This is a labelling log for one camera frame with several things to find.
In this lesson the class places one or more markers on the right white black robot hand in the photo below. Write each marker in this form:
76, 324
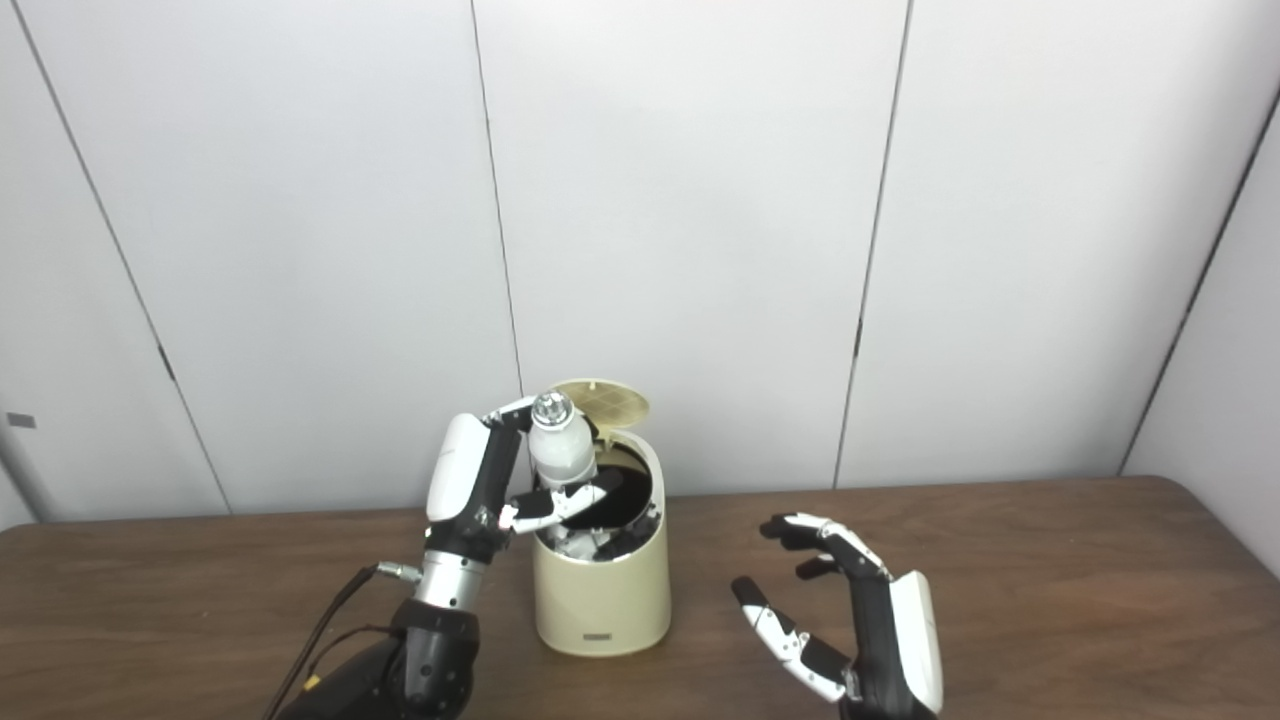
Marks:
900, 640

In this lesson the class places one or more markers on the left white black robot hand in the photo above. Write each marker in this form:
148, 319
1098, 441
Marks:
460, 480

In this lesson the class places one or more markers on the small white plastic bottle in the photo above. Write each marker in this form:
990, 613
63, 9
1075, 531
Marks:
560, 450

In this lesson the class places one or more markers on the cream round bin lid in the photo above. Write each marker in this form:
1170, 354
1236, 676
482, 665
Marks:
615, 405

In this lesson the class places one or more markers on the cream-colored bin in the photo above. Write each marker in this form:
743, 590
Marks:
600, 600

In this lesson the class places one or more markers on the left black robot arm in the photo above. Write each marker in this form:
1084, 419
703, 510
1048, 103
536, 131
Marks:
430, 650

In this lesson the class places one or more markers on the black wall panel clip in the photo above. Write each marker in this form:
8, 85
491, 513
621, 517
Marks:
166, 363

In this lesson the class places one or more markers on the small grey wall label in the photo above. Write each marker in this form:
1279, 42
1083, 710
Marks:
21, 420

